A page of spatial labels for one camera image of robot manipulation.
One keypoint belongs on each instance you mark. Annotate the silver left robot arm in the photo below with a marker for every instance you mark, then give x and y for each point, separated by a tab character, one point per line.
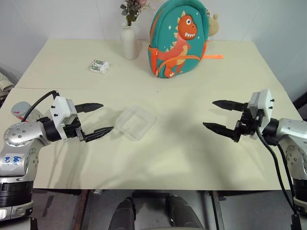
19	134

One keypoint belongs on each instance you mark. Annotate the clear plastic container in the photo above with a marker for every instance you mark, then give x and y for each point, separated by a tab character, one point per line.
134	122

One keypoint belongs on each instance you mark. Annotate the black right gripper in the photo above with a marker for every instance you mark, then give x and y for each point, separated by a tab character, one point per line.
249	124

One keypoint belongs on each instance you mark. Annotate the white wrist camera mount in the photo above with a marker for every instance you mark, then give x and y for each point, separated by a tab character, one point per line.
58	107
263	100

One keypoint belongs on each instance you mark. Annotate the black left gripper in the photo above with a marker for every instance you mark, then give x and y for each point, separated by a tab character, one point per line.
72	131

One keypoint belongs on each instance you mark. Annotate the dark rounded shape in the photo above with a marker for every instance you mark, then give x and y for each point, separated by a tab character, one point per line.
182	213
124	213

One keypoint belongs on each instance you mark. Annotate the beige plush toy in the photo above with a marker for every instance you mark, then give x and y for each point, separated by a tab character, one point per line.
213	26

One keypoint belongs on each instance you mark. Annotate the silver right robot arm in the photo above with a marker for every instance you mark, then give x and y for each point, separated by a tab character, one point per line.
292	129

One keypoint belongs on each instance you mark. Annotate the white green printed box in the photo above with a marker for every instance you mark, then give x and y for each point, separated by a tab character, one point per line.
99	67

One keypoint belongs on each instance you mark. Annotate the beige cloth pile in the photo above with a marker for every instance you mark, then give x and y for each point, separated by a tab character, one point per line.
6	83

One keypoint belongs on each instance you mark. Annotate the white ceramic vase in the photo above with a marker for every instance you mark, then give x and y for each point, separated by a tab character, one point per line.
129	43

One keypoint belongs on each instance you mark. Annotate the dried flower bunch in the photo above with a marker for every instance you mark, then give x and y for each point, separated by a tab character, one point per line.
130	12

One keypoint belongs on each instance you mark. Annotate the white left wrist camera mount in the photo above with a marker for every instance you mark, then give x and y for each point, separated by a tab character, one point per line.
58	107

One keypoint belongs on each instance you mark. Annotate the brown table frame leg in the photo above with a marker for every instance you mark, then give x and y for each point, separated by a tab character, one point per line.
80	208

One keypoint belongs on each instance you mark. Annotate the teal dinosaur backpack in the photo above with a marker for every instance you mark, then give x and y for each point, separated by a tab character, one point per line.
172	28

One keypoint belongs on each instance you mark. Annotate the black table frame leg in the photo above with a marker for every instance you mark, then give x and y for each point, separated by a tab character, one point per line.
219	210

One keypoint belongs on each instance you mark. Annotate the black furniture edge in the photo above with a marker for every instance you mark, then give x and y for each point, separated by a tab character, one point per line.
301	101

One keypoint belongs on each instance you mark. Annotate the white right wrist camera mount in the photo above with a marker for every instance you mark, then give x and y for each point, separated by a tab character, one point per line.
263	100

